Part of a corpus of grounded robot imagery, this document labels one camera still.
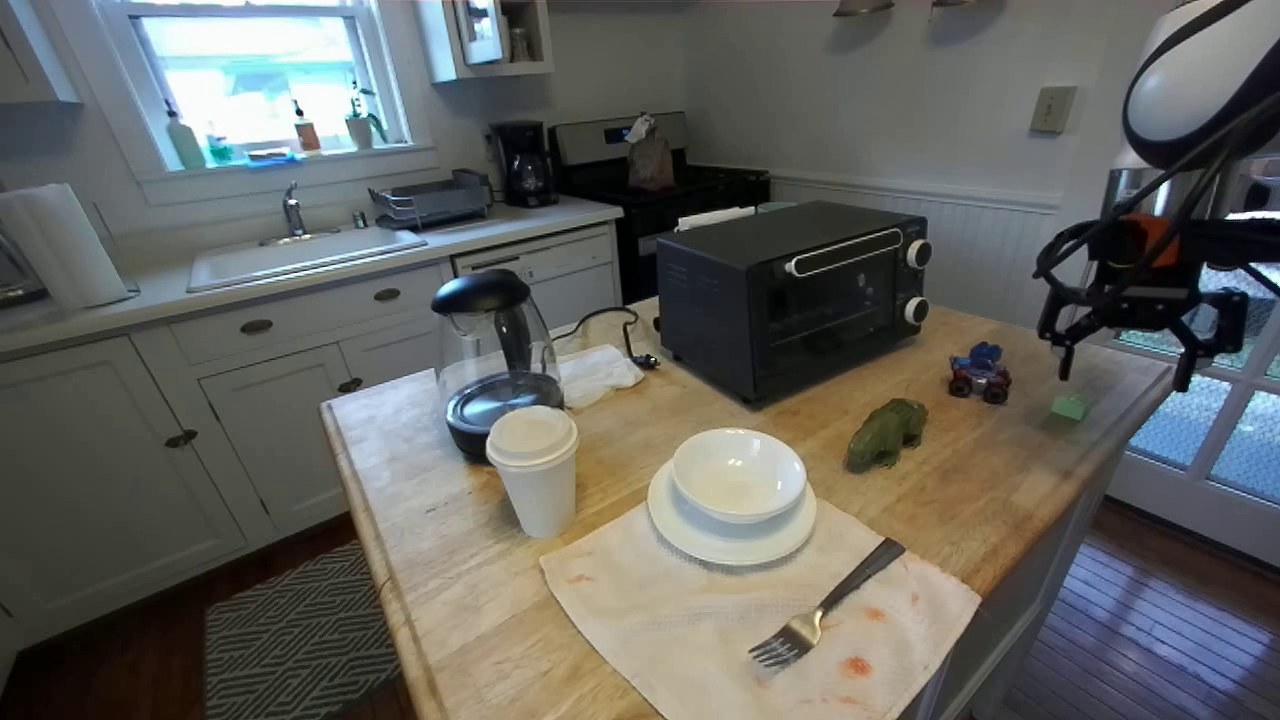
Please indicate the wooden top kitchen island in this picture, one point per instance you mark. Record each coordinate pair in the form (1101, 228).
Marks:
(443, 575)

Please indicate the green building block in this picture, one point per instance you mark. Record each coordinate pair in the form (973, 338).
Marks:
(1070, 409)

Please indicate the small brown bottle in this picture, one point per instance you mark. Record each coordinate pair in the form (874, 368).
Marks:
(305, 129)

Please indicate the chrome faucet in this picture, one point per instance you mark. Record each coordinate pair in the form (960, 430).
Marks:
(295, 214)

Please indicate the black stove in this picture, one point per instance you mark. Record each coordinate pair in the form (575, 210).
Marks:
(642, 223)

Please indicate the green dinosaur toy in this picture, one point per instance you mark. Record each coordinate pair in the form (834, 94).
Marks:
(884, 432)

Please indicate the black toaster oven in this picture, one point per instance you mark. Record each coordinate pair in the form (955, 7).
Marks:
(786, 300)

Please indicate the white lidded cup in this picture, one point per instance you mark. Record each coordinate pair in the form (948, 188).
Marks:
(537, 469)

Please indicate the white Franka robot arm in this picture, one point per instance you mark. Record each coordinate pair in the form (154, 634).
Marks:
(1205, 74)

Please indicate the brown paper bag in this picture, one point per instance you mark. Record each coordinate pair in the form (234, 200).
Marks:
(649, 158)

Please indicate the clear soap bottle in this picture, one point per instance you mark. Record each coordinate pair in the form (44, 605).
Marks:
(184, 140)

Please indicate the white cloth placemat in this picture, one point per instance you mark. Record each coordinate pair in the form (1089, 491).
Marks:
(695, 634)

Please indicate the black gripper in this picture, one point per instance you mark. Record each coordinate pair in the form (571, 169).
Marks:
(1162, 263)

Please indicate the grey patterned floor mat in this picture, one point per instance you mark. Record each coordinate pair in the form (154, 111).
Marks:
(303, 642)

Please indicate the white upper cabinet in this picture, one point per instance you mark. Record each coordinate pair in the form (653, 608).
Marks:
(483, 37)

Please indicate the white bowl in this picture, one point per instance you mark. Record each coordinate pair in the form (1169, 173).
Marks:
(736, 472)

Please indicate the white folded napkin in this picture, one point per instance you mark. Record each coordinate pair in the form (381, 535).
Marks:
(596, 378)

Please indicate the glass electric kettle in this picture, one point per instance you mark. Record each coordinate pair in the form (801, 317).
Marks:
(493, 362)

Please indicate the kitchen window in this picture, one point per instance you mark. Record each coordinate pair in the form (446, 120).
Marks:
(252, 74)

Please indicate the white plate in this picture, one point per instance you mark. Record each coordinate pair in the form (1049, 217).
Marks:
(727, 542)

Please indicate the white glass door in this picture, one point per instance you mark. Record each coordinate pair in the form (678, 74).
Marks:
(1223, 442)

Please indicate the wall switch plate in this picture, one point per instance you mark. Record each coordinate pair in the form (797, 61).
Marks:
(1053, 111)

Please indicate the paper towel roll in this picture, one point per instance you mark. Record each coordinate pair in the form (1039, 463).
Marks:
(63, 247)

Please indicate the black coffee maker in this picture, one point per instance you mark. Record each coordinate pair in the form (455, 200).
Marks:
(520, 162)

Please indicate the white sink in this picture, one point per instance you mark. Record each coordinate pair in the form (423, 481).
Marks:
(303, 257)

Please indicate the silver fork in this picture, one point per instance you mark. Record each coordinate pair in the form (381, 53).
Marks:
(825, 605)

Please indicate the red blue toy car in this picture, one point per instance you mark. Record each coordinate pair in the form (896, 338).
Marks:
(983, 374)

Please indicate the grey dish rack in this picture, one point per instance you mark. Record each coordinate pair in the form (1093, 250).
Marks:
(430, 200)

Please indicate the white counter cabinets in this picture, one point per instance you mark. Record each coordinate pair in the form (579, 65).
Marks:
(120, 454)

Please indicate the small potted plant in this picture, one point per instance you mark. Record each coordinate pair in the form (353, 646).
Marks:
(362, 120)

